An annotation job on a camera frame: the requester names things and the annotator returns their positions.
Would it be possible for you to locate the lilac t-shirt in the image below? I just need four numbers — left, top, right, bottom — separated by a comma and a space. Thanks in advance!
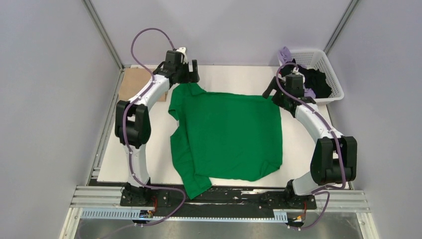
278, 46, 316, 99

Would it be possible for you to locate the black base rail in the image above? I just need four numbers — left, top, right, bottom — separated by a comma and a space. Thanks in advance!
119, 184, 317, 219

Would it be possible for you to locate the white plastic basket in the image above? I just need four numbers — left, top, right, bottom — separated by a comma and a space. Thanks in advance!
290, 48, 344, 105

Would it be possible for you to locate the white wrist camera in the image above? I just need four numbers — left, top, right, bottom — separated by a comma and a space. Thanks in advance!
292, 67, 300, 75
175, 47, 188, 64

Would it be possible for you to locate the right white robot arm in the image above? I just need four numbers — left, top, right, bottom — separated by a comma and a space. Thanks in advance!
262, 74, 358, 208

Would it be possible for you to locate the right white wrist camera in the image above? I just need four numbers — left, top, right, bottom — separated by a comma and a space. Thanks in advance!
292, 67, 300, 75

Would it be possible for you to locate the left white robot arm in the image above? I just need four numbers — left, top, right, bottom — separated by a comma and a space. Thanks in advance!
114, 47, 200, 206

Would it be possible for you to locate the green t-shirt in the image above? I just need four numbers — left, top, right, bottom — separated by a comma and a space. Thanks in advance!
168, 83, 283, 199

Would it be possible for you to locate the black t-shirt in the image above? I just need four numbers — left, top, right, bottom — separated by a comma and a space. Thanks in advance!
298, 66, 332, 99

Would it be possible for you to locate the folded beige t-shirt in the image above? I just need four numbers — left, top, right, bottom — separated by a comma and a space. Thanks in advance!
118, 68, 151, 101

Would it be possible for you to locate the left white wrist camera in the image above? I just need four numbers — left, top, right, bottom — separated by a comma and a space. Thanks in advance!
175, 47, 188, 64

